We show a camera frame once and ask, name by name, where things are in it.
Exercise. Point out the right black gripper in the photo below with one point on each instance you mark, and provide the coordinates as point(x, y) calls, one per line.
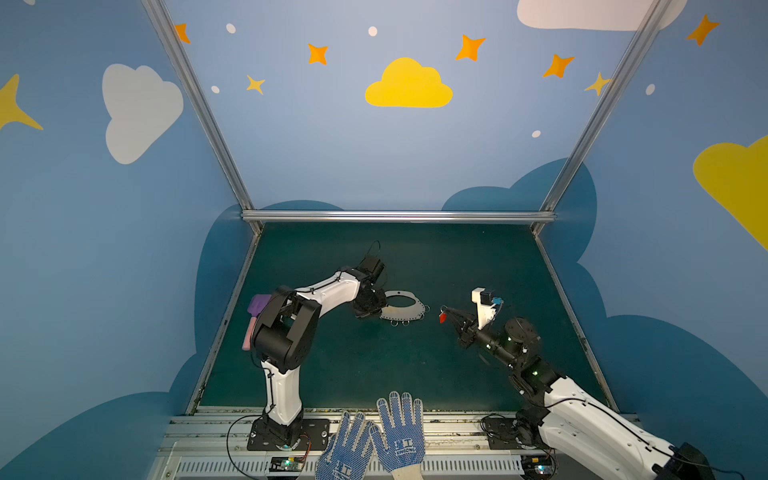
point(468, 329)

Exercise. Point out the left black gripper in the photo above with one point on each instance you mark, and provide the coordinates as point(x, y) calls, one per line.
point(369, 300)

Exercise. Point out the grey metal keyring plate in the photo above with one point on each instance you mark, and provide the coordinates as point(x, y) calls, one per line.
point(402, 308)

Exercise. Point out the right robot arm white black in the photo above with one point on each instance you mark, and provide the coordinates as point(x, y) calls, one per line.
point(561, 415)

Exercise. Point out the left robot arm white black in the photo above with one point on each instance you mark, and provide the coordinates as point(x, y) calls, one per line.
point(284, 332)

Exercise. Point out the purple spatula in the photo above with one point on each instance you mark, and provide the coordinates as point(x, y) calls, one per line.
point(256, 306)

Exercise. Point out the right blue dotted work glove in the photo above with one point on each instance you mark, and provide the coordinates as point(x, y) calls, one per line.
point(400, 441)

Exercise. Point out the blue dotted work glove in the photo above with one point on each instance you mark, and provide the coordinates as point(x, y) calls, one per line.
point(400, 441)
point(349, 451)

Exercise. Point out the left blue dotted work glove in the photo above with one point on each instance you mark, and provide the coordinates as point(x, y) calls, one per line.
point(349, 451)

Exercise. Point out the right green circuit board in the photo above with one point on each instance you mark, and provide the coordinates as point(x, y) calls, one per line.
point(537, 467)

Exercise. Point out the green circuit board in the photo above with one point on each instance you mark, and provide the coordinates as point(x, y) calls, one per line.
point(537, 467)
point(293, 465)

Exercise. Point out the left green circuit board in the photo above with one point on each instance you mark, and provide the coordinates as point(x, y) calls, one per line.
point(293, 465)

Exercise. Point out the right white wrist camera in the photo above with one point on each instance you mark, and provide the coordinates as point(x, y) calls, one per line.
point(488, 305)

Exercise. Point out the aluminium rear frame bar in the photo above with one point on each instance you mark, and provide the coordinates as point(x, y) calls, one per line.
point(398, 217)

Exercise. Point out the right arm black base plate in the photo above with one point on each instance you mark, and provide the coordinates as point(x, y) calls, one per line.
point(512, 433)

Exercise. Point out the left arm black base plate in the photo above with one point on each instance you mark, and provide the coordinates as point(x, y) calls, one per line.
point(300, 435)

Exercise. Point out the aluminium left frame post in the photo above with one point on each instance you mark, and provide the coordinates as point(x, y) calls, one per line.
point(162, 23)

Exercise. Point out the aluminium frame post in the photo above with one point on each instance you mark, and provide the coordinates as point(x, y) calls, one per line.
point(162, 23)
point(633, 56)

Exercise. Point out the aluminium right frame post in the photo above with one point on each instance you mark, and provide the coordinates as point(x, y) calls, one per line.
point(633, 56)

